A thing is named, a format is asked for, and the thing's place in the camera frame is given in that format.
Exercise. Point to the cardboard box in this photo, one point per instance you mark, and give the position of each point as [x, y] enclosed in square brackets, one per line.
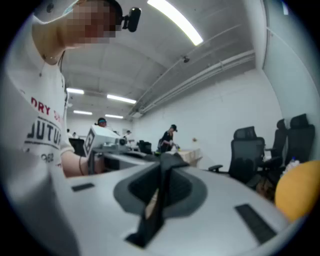
[191, 156]

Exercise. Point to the yellow bag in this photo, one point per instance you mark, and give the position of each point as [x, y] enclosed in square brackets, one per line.
[298, 190]

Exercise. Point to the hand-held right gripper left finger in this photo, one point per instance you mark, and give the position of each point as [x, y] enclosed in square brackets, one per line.
[155, 225]

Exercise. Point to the person's white printed t-shirt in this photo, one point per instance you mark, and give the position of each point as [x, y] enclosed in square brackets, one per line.
[37, 120]

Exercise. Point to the white ceiling pipes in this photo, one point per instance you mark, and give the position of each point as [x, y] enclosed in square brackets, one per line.
[195, 77]

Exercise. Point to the black head camera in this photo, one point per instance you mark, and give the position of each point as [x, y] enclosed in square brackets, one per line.
[131, 19]

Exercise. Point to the person's head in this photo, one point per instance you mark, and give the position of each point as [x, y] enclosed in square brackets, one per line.
[82, 27]

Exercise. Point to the grey desk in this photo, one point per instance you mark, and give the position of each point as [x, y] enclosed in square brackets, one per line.
[125, 160]

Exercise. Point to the dome security camera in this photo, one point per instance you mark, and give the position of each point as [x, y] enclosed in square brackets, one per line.
[186, 59]

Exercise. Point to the person's left forearm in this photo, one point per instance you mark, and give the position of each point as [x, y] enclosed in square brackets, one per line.
[72, 163]

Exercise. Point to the black monitor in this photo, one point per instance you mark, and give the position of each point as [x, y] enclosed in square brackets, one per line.
[77, 146]

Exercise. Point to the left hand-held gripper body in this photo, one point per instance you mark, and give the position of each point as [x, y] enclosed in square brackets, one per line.
[100, 140]

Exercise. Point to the black office chair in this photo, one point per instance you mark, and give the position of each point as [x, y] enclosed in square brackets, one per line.
[300, 137]
[278, 142]
[246, 155]

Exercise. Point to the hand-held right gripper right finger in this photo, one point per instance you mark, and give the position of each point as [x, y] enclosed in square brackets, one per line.
[175, 161]

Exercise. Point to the long ceiling light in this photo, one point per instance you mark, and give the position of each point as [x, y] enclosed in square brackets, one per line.
[121, 99]
[75, 91]
[175, 21]
[114, 116]
[82, 112]

